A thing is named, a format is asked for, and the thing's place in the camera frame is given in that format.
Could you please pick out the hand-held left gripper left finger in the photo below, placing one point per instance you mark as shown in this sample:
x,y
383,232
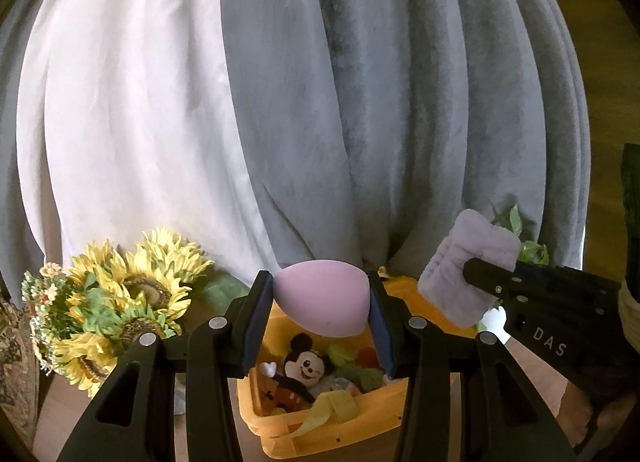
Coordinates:
x,y
255,329

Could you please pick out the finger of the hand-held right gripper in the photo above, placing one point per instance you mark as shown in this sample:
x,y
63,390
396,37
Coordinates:
x,y
492,279

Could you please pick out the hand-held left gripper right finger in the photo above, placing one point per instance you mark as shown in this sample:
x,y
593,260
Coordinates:
x,y
382,339

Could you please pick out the green soft toy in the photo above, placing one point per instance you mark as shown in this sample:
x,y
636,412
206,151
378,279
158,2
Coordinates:
x,y
367,377

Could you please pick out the lavender fluffy towel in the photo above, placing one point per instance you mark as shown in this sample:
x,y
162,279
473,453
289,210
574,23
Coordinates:
x,y
450,272

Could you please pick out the mouse plush toy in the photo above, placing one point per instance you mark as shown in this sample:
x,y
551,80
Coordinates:
x,y
305,367

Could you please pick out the pink egg-shaped sponge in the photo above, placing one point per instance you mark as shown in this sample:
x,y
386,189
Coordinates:
x,y
320,297

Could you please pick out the orange plastic crate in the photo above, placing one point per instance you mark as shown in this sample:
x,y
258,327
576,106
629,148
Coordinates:
x,y
280,432

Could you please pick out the person's right hand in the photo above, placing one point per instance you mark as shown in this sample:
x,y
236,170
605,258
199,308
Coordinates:
x,y
610,412

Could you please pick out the white plant pot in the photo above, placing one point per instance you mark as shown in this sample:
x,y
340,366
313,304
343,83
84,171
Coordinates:
x,y
492,322

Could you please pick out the green potted plant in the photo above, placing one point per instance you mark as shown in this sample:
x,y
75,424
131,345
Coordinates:
x,y
530,249

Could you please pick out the artificial sunflower bouquet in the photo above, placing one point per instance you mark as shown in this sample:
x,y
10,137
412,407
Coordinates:
x,y
115,302

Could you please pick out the grey curtain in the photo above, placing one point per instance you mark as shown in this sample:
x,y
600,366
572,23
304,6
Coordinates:
x,y
20,167
400,92

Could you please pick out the white curtain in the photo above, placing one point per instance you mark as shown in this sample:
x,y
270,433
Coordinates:
x,y
135,117

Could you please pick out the patterned brown cushion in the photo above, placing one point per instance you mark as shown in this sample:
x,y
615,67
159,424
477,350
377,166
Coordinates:
x,y
12,367

